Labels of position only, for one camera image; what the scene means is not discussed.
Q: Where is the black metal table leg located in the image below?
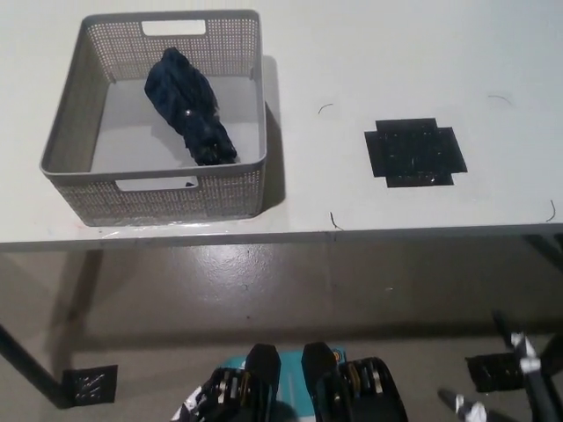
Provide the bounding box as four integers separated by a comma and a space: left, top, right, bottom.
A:
0, 323, 74, 410

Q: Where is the black robot right leg block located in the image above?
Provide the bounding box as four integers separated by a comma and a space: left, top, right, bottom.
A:
301, 341, 408, 422

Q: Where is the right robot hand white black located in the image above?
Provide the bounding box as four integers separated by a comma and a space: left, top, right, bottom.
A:
437, 309, 556, 422

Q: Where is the black robot leg block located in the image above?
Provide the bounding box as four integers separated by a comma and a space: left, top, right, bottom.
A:
206, 343, 282, 422
301, 341, 408, 422

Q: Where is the black tape patch on table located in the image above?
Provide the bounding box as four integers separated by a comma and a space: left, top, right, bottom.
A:
363, 117, 468, 189

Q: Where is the navy blue umbrella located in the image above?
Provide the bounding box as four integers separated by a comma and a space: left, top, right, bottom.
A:
143, 47, 238, 188

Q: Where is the grey perforated plastic basket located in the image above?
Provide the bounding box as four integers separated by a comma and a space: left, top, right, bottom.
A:
40, 9, 269, 228

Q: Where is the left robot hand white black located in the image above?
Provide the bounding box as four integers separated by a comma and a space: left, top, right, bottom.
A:
171, 382, 217, 422

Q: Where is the black robot left leg block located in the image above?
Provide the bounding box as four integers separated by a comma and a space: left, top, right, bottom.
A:
206, 343, 282, 422

